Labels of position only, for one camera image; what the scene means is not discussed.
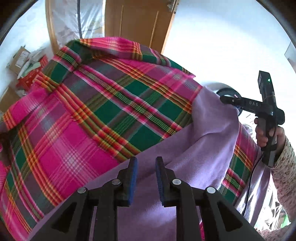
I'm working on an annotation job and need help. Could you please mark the purple fleece pants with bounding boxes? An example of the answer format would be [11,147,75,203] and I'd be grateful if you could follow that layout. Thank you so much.
[29,88,270,240]

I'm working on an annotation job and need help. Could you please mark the floral sleeve right forearm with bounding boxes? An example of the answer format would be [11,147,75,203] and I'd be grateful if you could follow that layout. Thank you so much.
[258,136,296,241]

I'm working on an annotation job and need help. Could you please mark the person right hand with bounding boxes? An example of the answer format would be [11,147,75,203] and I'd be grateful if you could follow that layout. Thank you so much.
[253,117,287,159]

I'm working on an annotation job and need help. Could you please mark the pink green plaid bedsheet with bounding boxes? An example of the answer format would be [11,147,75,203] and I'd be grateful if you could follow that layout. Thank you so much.
[1,37,251,240]

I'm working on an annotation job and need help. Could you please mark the red patterned gift box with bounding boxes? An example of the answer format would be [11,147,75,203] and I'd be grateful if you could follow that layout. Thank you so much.
[16,55,48,91]

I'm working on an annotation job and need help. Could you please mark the wooden door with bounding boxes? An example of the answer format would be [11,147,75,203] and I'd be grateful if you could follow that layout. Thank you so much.
[105,0,179,53]

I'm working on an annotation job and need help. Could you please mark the brown cardboard box with label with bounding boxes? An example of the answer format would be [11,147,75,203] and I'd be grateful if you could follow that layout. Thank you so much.
[9,47,30,74]

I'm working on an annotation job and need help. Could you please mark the black vertical pole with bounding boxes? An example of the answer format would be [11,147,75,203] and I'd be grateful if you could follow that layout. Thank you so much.
[77,0,83,39]

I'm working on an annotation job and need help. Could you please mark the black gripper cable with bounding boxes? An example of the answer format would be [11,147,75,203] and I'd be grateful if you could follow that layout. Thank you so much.
[241,150,265,216]

